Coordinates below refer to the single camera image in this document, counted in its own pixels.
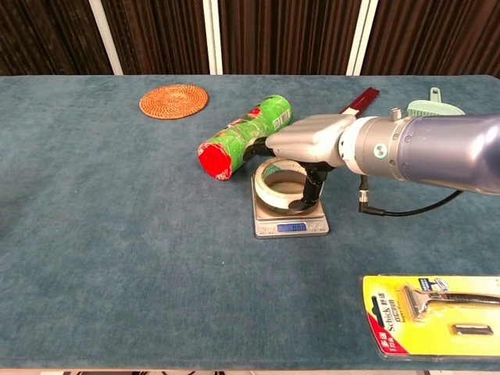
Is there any mint green hand brush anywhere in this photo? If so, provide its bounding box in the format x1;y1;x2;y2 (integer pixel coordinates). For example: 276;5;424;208
405;87;466;117

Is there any white partition frame post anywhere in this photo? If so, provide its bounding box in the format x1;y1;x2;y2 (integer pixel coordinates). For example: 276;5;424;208
87;0;124;76
202;0;223;76
345;0;379;76

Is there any round woven rattan coaster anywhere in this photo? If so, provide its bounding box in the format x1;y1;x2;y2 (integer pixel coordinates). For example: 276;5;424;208
138;84;210;120

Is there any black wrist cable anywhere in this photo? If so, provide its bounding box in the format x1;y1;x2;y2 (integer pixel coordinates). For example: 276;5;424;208
358;175;466;217

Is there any silver digital kitchen scale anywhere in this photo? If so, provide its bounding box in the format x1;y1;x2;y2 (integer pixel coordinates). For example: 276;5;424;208
251;171;330;239

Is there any dark slatted partition panel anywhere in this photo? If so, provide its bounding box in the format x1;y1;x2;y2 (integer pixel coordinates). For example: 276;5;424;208
0;0;114;77
361;0;500;77
217;0;363;76
102;0;211;76

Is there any yellow razor blister pack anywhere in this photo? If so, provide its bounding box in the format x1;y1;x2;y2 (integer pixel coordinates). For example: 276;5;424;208
358;273;500;361

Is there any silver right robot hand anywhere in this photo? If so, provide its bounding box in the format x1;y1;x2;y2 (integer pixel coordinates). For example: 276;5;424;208
244;113;357;214

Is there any dark red long narrow box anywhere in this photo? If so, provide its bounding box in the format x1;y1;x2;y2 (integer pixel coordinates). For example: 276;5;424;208
338;87;380;118

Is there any white tape roll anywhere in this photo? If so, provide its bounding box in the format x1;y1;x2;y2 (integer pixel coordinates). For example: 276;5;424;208
254;159;316;209

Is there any green cylindrical snack can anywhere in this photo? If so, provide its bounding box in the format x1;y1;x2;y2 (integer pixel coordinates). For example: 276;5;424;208
197;94;294;182

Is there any blue velvet tablecloth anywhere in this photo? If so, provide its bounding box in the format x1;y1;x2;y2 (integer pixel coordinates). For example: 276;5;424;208
0;74;500;371

